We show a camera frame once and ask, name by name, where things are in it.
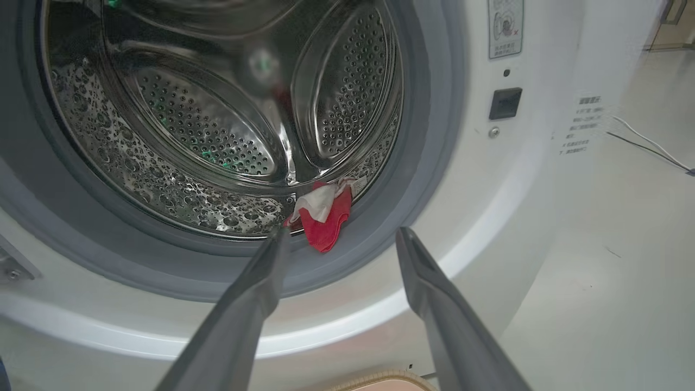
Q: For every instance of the white washing machine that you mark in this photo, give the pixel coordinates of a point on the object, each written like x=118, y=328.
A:
x=488, y=217

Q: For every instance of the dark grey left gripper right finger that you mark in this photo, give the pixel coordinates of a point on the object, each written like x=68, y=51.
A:
x=461, y=342

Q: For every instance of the grey metal bracket with screw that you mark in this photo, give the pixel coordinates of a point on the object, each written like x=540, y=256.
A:
x=13, y=269

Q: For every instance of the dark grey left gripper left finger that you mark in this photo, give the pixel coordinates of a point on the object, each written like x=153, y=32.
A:
x=233, y=336

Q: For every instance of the grey warning sticker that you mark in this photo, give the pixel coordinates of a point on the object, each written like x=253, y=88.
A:
x=505, y=27

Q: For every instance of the cream plastic laundry basket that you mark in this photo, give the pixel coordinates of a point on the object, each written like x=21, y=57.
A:
x=380, y=381

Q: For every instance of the stainless steel washing machine drum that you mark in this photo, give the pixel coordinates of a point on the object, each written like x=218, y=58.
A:
x=190, y=108

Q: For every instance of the printed text label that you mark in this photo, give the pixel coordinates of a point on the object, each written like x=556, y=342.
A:
x=583, y=125

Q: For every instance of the black door latch socket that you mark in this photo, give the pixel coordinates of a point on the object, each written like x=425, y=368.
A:
x=505, y=103

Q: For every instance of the small round metal screw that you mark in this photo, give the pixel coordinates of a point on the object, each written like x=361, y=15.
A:
x=493, y=132

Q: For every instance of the red and white garment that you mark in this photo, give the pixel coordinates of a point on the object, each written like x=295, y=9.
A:
x=326, y=222

